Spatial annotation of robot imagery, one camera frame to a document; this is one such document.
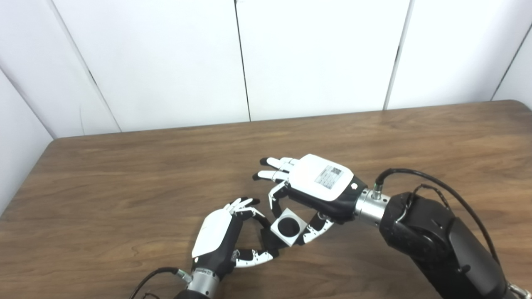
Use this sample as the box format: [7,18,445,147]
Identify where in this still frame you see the white square piece with hole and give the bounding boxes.
[270,208,308,246]

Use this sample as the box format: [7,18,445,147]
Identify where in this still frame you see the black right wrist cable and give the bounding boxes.
[372,168,532,299]

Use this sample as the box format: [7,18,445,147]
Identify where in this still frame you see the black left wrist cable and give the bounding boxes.
[129,267,193,299]

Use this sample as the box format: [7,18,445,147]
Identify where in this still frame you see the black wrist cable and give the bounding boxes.
[129,267,193,299]
[372,168,532,299]

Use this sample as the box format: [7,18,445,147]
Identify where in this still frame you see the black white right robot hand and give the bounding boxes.
[252,154,389,245]

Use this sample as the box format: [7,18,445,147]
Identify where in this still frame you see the thin right arm wire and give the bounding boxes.
[397,184,452,223]

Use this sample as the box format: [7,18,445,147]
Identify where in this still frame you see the black peg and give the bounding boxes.
[260,217,300,250]

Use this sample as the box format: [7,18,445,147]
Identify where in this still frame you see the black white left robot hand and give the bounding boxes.
[183,197,276,297]

